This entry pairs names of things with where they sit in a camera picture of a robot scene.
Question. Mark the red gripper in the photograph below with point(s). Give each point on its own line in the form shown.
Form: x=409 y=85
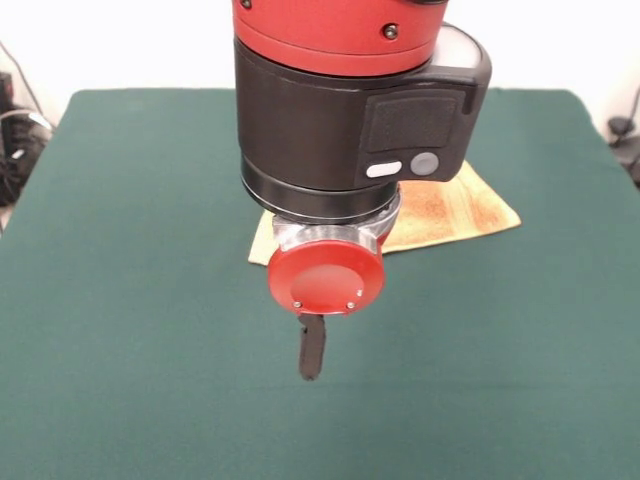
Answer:
x=325 y=277

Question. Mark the tan terry towel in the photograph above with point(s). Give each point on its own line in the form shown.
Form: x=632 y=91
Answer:
x=450 y=210

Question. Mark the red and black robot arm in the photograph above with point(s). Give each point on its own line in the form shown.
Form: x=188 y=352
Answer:
x=310 y=125

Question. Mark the dark green table cloth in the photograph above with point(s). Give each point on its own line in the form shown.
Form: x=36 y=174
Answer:
x=150 y=325

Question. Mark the black equipment pile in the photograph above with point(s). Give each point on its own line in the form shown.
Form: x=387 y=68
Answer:
x=20 y=155

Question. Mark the black floor device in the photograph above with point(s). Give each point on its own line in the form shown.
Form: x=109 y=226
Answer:
x=622 y=135

